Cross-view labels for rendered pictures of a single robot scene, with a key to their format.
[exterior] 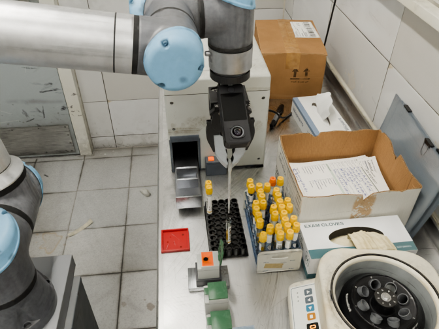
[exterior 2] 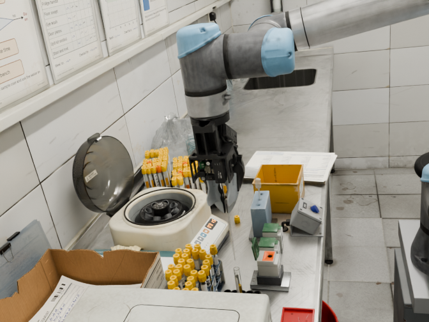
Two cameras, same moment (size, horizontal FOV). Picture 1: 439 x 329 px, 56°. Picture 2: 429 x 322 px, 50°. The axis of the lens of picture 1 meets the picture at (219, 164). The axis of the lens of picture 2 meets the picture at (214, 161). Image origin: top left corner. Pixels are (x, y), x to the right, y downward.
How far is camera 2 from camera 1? 143 cm
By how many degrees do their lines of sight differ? 113
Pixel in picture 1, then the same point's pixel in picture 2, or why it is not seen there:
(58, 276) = (420, 278)
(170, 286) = (308, 282)
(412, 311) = (149, 206)
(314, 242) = (167, 262)
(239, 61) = not seen: hidden behind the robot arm
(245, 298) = (244, 267)
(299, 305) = (209, 240)
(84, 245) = not seen: outside the picture
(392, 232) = not seen: hidden behind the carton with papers
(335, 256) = (168, 229)
